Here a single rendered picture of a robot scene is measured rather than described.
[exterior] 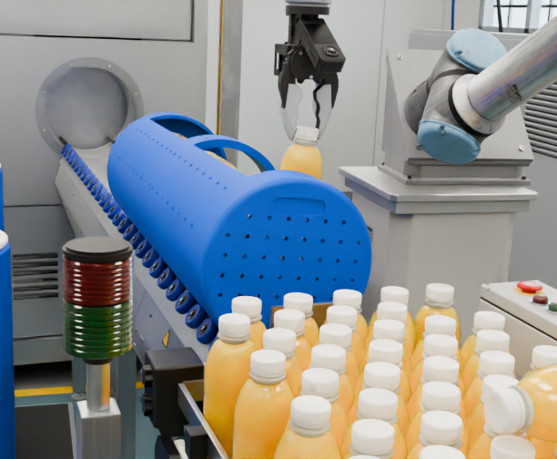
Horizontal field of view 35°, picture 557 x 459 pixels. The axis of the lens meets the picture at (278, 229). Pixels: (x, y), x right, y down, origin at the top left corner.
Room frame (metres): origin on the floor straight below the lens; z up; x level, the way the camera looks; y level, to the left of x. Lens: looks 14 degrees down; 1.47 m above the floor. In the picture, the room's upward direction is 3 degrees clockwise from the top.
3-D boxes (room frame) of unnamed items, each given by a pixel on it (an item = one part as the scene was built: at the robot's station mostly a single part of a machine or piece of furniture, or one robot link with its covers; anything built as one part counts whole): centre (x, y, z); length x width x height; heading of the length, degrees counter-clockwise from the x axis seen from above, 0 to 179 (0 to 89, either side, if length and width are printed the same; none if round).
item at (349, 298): (1.14, -0.10, 1.09); 0.04 x 0.04 x 0.02
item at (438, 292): (1.19, -0.23, 1.09); 0.04 x 0.04 x 0.02
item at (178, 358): (1.14, 0.13, 0.95); 0.10 x 0.07 x 0.10; 111
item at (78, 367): (3.13, 0.74, 0.31); 0.06 x 0.06 x 0.63; 21
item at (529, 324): (1.16, -0.38, 1.05); 0.20 x 0.10 x 0.10; 21
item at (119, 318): (0.76, 0.16, 1.18); 0.06 x 0.06 x 0.05
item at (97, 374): (0.76, 0.16, 1.18); 0.06 x 0.06 x 0.16
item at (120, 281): (0.76, 0.16, 1.23); 0.06 x 0.06 x 0.04
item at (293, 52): (1.45, -0.03, 1.43); 0.09 x 0.08 x 0.12; 21
